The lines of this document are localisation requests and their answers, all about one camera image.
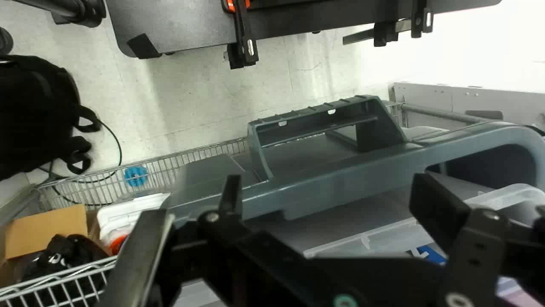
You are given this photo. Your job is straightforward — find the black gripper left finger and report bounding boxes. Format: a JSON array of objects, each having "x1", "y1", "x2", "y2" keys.
[{"x1": 96, "y1": 173, "x2": 275, "y2": 307}]

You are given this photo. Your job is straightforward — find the black bundled item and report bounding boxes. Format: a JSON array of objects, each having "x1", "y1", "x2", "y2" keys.
[{"x1": 23, "y1": 233, "x2": 113, "y2": 284}]

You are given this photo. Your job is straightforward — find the black backpack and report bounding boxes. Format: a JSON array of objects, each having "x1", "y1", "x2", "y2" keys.
[{"x1": 0, "y1": 54, "x2": 105, "y2": 181}]

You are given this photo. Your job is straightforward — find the thin black cable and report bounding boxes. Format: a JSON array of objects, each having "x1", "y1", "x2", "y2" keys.
[{"x1": 40, "y1": 117, "x2": 125, "y2": 187}]

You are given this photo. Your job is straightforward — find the grey storage tote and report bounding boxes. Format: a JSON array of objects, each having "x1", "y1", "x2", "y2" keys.
[{"x1": 164, "y1": 94, "x2": 545, "y2": 229}]

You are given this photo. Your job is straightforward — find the black table top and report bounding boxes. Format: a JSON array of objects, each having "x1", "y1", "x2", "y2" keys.
[{"x1": 105, "y1": 0, "x2": 505, "y2": 60}]

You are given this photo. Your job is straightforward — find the white paper packet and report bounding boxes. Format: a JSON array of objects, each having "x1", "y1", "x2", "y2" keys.
[{"x1": 96, "y1": 192, "x2": 173, "y2": 246}]

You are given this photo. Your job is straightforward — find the black clamp with orange handle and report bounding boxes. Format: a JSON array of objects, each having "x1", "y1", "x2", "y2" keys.
[{"x1": 220, "y1": 0, "x2": 261, "y2": 72}]

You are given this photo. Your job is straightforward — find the white wire shelf basket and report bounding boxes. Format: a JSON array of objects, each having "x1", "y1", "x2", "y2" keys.
[{"x1": 0, "y1": 137, "x2": 253, "y2": 307}]

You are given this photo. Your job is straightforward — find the black stand leg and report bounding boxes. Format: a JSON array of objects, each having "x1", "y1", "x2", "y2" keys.
[{"x1": 14, "y1": 0, "x2": 108, "y2": 30}]

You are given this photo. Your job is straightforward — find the flat clear plastic container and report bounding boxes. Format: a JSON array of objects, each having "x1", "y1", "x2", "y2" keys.
[{"x1": 462, "y1": 183, "x2": 545, "y2": 214}]

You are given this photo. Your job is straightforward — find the blue round tag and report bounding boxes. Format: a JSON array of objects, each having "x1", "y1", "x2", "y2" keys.
[{"x1": 123, "y1": 164, "x2": 151, "y2": 192}]

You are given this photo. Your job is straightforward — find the grey metal cabinet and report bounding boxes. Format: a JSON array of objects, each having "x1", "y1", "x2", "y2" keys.
[{"x1": 389, "y1": 82, "x2": 545, "y2": 130}]

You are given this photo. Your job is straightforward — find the cardboard box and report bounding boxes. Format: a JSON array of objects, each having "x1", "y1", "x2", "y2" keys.
[{"x1": 2, "y1": 204, "x2": 93, "y2": 263}]

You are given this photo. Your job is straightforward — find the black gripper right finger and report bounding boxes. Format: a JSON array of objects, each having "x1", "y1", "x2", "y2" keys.
[{"x1": 408, "y1": 169, "x2": 545, "y2": 307}]

